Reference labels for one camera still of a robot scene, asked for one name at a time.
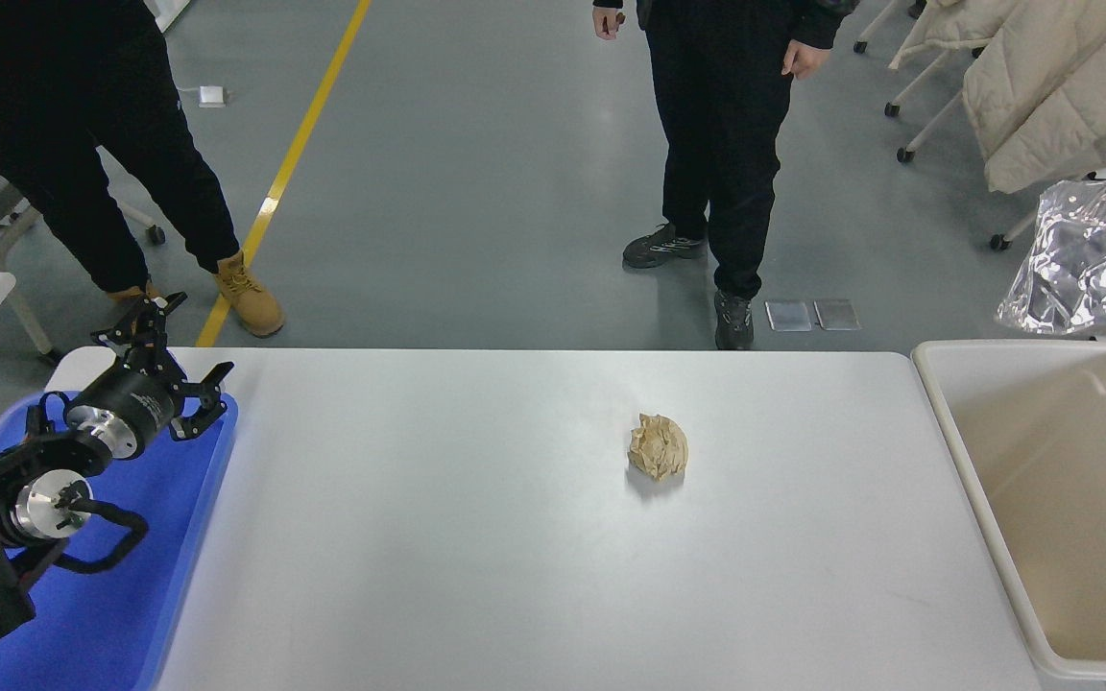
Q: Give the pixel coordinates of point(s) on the person's left hand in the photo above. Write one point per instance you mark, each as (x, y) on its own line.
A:
(805, 59)

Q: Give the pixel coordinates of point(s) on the tan paper ball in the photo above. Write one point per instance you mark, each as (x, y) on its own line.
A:
(658, 449)

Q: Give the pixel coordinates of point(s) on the blue plastic tray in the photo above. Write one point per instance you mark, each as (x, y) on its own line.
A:
(131, 595)

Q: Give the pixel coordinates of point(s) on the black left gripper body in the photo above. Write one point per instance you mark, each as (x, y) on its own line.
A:
(145, 403)

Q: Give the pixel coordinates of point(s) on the person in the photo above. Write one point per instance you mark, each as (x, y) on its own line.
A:
(726, 115)
(54, 96)

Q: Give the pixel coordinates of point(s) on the large pale plastic bin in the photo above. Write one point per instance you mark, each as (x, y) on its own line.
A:
(1071, 499)

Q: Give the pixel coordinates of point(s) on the white frame caster chair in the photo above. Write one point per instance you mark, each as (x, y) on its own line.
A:
(998, 242)
(891, 109)

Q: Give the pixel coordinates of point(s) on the person's right hand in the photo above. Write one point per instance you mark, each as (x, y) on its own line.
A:
(610, 23)

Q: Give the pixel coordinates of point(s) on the silver floor plate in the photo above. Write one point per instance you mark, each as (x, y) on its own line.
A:
(789, 316)
(837, 314)

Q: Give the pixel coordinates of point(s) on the white power adapter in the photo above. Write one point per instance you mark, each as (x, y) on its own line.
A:
(212, 96)

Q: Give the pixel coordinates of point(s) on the silver foil tray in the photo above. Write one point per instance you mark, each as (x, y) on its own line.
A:
(1091, 259)

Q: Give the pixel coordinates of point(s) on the large cream quilted coat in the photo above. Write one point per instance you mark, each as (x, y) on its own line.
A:
(1062, 86)

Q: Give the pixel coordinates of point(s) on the small cream quilted coat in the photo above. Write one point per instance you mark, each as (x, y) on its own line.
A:
(949, 24)

